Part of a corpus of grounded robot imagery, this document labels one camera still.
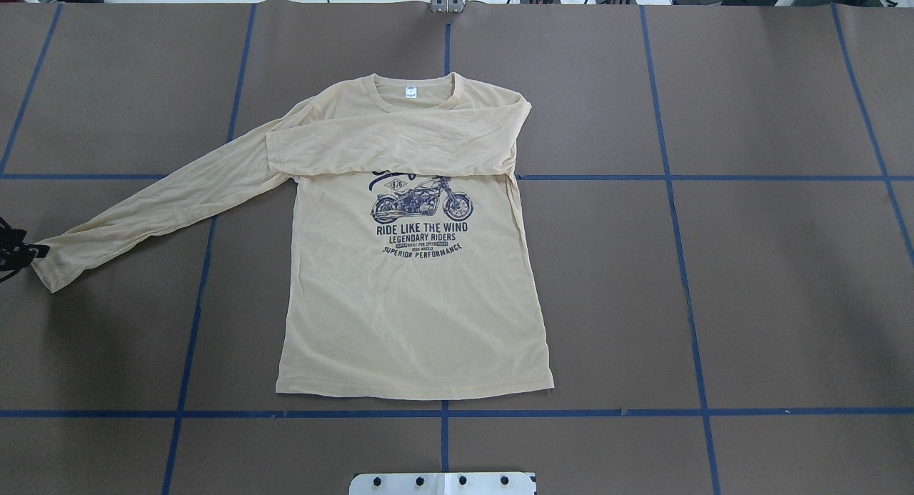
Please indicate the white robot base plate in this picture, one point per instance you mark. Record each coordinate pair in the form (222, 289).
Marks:
(483, 482)

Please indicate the beige long-sleeve printed shirt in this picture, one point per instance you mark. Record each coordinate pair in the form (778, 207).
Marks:
(410, 277)

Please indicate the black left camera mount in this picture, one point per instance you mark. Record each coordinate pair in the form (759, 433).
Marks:
(16, 253)

